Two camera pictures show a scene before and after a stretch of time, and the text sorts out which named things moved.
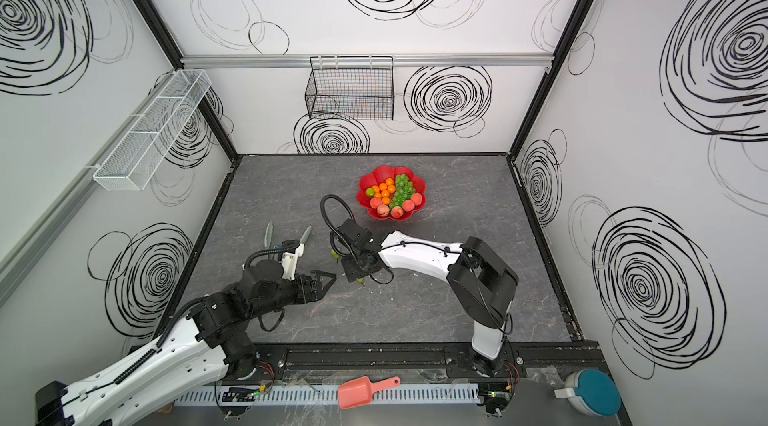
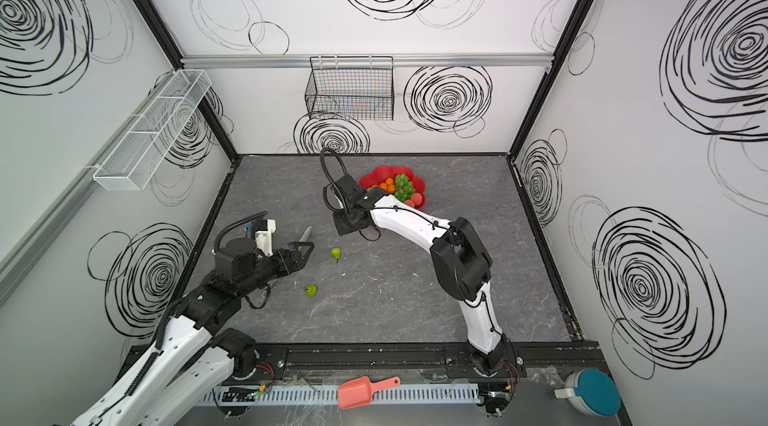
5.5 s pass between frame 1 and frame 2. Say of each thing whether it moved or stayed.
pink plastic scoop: stayed
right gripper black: moved
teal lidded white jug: stayed
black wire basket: stayed
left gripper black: moved
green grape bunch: stayed
